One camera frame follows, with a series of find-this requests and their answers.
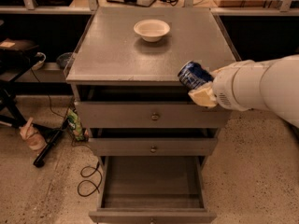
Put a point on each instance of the dark bowl on shelf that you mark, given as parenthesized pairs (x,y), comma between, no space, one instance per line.
(65,59)

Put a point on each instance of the grey middle drawer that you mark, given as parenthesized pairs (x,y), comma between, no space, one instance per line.
(152,142)

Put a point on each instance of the white paper bowl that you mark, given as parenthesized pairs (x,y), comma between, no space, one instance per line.
(151,30)

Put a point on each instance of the white bowl on stool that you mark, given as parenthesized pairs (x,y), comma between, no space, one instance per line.
(39,60)

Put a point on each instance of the grey open bottom drawer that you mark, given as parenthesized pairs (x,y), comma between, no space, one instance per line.
(152,190)

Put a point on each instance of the blue pepsi can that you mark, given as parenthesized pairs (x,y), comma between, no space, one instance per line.
(193,75)

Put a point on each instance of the pink spray bottle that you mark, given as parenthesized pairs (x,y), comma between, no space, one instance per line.
(32,136)

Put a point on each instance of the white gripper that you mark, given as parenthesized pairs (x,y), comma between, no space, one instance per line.
(224,86)

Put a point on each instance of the grey top drawer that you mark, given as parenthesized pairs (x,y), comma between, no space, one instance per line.
(145,107)

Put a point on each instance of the black stand leg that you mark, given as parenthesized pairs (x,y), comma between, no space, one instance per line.
(52,137)

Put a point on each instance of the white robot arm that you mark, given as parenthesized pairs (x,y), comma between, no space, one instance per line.
(268,85)

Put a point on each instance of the black box on stool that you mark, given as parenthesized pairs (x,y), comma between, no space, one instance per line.
(15,53)

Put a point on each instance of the grey drawer cabinet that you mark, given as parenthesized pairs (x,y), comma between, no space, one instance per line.
(112,54)

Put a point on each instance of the green chip bag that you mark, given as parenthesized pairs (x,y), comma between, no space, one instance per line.
(75,125)

